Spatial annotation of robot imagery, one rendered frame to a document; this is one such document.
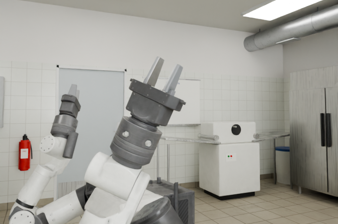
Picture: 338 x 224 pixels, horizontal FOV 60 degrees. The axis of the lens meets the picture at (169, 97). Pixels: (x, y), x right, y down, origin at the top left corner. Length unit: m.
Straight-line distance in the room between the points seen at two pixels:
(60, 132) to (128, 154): 0.62
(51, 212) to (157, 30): 4.45
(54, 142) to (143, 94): 0.60
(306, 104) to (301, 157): 0.86
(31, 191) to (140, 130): 0.68
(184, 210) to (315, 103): 4.27
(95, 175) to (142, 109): 0.16
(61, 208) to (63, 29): 3.98
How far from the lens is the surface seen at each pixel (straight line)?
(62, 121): 1.17
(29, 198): 1.17
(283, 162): 6.12
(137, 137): 0.56
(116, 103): 4.91
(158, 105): 0.56
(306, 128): 5.20
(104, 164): 0.60
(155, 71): 0.60
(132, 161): 0.57
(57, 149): 1.14
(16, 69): 4.78
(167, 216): 0.76
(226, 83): 5.84
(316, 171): 5.17
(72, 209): 1.15
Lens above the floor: 1.36
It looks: 3 degrees up
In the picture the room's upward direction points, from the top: straight up
